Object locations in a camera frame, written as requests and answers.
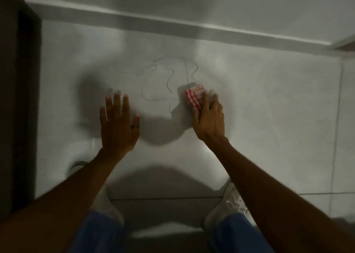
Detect person's right hand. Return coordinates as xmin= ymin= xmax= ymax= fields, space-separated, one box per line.
xmin=192 ymin=92 xmax=227 ymax=145

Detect person's left hand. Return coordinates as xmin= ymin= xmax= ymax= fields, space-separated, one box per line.
xmin=99 ymin=93 xmax=140 ymax=160

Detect red white checked cloth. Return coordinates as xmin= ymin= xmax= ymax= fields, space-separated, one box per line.
xmin=184 ymin=84 xmax=215 ymax=112

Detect person's left forearm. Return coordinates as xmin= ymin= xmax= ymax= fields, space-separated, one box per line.
xmin=0 ymin=150 xmax=122 ymax=253

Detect person's right forearm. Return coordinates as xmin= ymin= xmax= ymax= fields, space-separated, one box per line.
xmin=204 ymin=136 xmax=355 ymax=253

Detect white shoe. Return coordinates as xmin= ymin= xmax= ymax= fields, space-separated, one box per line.
xmin=204 ymin=179 xmax=257 ymax=229
xmin=69 ymin=161 xmax=124 ymax=224

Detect dark wooden door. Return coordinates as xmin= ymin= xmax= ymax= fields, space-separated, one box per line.
xmin=0 ymin=0 xmax=43 ymax=224

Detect blue trousers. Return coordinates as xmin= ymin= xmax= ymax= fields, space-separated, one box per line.
xmin=69 ymin=210 xmax=275 ymax=253

